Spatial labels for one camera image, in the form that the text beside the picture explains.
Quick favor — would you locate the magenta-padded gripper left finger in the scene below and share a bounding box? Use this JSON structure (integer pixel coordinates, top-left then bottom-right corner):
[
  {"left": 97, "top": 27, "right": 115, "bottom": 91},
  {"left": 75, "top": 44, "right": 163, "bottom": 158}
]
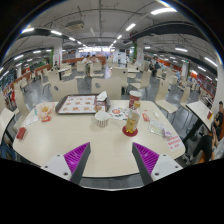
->
[{"left": 41, "top": 142, "right": 92, "bottom": 186}]

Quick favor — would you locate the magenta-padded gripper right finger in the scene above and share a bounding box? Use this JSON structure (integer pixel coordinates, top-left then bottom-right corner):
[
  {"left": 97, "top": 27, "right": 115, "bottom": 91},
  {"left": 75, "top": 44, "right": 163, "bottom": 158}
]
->
[{"left": 131, "top": 142, "right": 184, "bottom": 186}]

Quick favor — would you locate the clear bottle with yellow cap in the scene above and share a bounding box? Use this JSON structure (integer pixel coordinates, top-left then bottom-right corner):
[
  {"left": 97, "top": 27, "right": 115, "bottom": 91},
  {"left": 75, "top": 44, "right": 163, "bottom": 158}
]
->
[{"left": 124, "top": 100, "right": 142, "bottom": 134}]

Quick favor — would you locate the purple tissue pack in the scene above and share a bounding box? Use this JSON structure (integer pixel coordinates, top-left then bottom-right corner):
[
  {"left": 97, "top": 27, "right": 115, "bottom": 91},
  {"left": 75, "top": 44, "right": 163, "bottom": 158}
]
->
[{"left": 162, "top": 128, "right": 173, "bottom": 140}]

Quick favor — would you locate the flat round red coaster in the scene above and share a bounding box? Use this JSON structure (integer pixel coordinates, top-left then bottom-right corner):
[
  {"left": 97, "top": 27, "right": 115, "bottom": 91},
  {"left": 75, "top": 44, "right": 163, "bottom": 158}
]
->
[{"left": 121, "top": 125, "right": 139, "bottom": 138}]

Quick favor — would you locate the person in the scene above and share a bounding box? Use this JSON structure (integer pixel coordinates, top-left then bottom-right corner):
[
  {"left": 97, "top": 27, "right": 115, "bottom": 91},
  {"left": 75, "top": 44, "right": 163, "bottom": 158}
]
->
[
  {"left": 213, "top": 100, "right": 224, "bottom": 133},
  {"left": 186, "top": 128, "right": 220, "bottom": 163}
]

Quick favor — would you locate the white paper card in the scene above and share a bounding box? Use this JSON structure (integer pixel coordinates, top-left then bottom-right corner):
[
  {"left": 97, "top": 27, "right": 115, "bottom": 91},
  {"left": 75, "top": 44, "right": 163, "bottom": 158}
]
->
[{"left": 24, "top": 114, "right": 40, "bottom": 127}]

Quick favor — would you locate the red wallet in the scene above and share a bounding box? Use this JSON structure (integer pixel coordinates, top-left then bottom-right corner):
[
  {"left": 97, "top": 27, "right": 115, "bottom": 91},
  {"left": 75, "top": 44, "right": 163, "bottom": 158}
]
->
[{"left": 15, "top": 126, "right": 28, "bottom": 141}]

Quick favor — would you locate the dark food tray with paper liner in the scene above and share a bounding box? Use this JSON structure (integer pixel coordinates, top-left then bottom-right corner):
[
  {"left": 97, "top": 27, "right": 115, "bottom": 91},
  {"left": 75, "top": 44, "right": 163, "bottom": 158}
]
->
[{"left": 54, "top": 94, "right": 112, "bottom": 115}]

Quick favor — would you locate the colourful printed leaflet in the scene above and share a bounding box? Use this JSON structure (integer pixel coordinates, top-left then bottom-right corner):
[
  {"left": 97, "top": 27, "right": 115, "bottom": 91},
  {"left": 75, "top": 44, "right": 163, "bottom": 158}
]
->
[{"left": 108, "top": 105, "right": 131, "bottom": 122}]

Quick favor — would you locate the red paper cup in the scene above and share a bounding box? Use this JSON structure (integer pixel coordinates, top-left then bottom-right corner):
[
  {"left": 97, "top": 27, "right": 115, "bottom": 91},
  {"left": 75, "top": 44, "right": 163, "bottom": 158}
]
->
[{"left": 128, "top": 90, "right": 143, "bottom": 109}]

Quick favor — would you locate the beige neighbouring table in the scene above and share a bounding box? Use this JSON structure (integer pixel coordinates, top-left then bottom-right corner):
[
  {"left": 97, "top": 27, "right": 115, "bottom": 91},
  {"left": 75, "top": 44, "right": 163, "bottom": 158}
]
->
[
  {"left": 0, "top": 107, "right": 16, "bottom": 135},
  {"left": 185, "top": 100, "right": 214, "bottom": 133}
]

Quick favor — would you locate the white crumpled napkin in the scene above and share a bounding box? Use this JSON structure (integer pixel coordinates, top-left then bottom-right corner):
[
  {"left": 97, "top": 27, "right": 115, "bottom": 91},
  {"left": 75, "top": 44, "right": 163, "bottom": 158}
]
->
[{"left": 95, "top": 90, "right": 109, "bottom": 102}]

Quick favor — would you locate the group of beige chairs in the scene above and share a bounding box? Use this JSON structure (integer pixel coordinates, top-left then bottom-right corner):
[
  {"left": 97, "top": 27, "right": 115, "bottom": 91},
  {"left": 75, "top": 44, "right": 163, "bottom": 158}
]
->
[{"left": 13, "top": 61, "right": 201, "bottom": 116}]

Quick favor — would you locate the ceiling air conditioner unit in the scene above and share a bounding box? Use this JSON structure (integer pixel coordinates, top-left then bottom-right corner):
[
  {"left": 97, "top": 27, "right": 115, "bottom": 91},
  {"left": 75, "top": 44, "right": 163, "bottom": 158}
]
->
[{"left": 65, "top": 20, "right": 85, "bottom": 32}]

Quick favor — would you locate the group of ceiling lights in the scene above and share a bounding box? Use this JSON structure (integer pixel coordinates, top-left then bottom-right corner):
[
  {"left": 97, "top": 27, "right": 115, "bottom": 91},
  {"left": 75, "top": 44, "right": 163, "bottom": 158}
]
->
[{"left": 0, "top": 6, "right": 219, "bottom": 79}]

